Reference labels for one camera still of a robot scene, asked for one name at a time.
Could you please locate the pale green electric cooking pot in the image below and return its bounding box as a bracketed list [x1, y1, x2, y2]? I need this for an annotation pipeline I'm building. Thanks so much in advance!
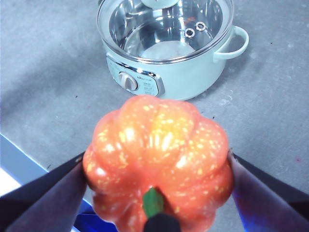
[97, 0, 250, 102]

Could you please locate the orange pumpkin with green stem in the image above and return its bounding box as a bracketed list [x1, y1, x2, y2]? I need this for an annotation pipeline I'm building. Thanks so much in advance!
[82, 94, 234, 232]

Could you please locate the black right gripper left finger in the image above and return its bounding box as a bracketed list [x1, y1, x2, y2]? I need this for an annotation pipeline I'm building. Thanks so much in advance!
[0, 151, 88, 232]

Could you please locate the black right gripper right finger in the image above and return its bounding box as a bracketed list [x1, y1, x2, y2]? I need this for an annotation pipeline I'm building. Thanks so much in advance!
[226, 148, 309, 232]

